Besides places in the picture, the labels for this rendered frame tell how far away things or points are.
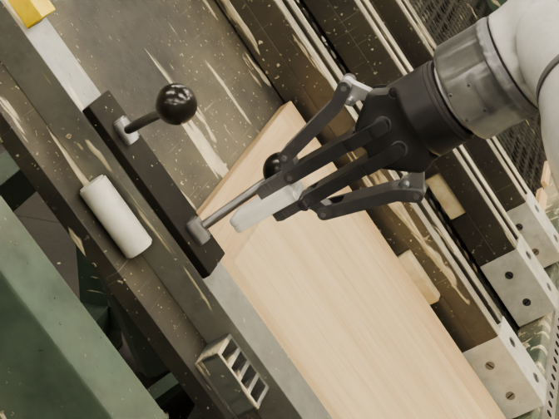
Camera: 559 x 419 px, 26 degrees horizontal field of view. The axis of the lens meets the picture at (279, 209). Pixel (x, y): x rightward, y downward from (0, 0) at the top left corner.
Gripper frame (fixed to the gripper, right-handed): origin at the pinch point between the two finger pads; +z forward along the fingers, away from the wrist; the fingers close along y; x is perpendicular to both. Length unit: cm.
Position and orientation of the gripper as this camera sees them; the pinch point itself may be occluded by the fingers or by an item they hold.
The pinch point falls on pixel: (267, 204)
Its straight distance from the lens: 110.2
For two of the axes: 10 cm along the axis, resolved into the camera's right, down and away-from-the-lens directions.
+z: -7.9, 4.4, 4.3
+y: 5.6, 8.0, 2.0
